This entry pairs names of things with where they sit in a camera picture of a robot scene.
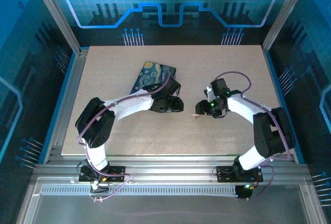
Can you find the black box with starry print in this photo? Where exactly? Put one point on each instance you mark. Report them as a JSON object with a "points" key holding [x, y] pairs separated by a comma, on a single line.
{"points": [[152, 74]]}

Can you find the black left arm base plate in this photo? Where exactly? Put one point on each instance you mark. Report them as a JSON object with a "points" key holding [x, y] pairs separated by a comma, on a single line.
{"points": [[116, 173]]}

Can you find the aluminium side frame rail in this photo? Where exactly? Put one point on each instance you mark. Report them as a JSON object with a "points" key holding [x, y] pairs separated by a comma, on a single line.
{"points": [[66, 105]]}

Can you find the aluminium front frame rail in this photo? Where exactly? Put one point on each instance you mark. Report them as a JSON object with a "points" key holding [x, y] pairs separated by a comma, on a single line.
{"points": [[168, 168]]}

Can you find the aluminium frame post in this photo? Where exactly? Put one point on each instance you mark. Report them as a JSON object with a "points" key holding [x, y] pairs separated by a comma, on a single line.
{"points": [[55, 14], [285, 12]]}

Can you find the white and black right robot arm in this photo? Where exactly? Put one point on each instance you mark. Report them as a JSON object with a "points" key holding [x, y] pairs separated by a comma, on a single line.
{"points": [[243, 106]]}

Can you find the black controller box green light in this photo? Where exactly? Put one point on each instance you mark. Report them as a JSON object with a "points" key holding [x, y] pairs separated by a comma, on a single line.
{"points": [[244, 191]]}

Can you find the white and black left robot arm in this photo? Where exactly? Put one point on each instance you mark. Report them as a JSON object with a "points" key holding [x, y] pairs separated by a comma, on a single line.
{"points": [[129, 105]]}

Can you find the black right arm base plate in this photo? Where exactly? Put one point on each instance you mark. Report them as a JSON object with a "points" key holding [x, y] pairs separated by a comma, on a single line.
{"points": [[225, 173]]}

